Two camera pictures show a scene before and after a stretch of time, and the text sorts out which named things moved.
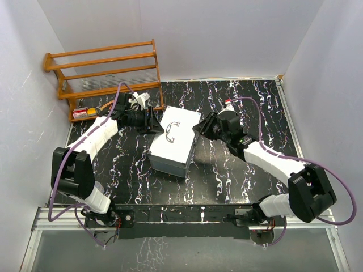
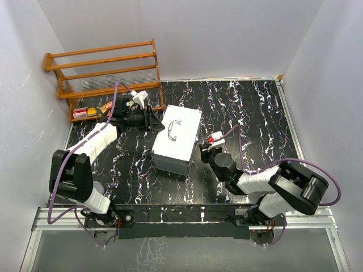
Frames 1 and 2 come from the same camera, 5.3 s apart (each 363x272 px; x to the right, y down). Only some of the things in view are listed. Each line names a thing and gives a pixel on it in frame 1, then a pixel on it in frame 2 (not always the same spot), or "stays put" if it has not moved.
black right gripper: [204, 127] to [205, 152]
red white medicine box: [80, 113] stays put
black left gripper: [152, 125] stays put
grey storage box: [171, 150] stays put
